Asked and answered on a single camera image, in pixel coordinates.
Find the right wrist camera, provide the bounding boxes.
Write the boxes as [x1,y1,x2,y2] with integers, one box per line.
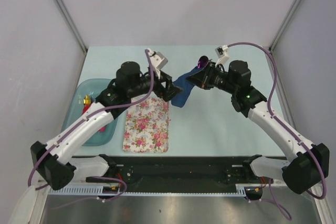
[215,45,229,66]

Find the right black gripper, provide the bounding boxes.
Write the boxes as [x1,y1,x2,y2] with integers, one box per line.
[186,61,237,95]

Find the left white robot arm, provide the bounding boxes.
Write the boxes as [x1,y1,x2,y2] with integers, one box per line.
[30,61,182,190]

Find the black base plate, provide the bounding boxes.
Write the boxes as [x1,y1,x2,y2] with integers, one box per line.
[102,156,266,193]

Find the gold utensil in roll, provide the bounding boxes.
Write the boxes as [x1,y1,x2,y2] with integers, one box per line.
[83,95,93,106]

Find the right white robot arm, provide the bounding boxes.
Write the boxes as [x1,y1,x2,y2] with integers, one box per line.
[186,60,330,199]

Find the dark blue paper napkin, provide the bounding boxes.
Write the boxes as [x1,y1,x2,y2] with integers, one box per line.
[171,67,201,108]

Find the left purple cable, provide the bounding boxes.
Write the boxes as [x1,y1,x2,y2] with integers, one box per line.
[27,49,155,210]

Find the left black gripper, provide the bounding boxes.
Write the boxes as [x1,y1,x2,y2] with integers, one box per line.
[128,67,182,101]

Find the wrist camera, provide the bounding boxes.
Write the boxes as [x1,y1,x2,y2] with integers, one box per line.
[145,48,168,70]
[215,45,229,66]

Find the purple metal spoon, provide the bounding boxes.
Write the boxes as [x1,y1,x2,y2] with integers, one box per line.
[197,56,209,69]

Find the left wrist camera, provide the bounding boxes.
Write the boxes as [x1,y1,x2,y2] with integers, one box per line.
[145,48,168,70]

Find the teal plastic tray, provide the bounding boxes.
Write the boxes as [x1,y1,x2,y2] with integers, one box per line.
[61,79,118,146]

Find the pink napkin roll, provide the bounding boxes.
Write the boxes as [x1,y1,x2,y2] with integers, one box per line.
[99,126,106,132]

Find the white cable duct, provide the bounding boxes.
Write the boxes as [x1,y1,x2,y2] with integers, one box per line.
[48,185,246,197]

